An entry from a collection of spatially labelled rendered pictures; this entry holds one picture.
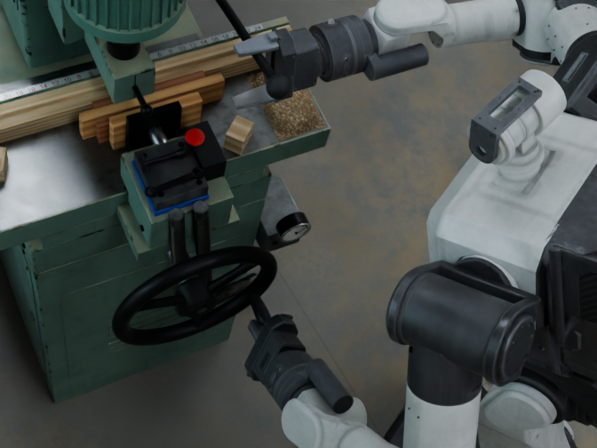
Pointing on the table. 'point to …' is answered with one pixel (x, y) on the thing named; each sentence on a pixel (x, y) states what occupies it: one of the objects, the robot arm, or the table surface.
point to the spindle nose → (123, 52)
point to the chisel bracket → (123, 70)
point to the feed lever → (281, 86)
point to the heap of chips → (290, 112)
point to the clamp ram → (153, 126)
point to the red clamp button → (195, 137)
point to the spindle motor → (125, 18)
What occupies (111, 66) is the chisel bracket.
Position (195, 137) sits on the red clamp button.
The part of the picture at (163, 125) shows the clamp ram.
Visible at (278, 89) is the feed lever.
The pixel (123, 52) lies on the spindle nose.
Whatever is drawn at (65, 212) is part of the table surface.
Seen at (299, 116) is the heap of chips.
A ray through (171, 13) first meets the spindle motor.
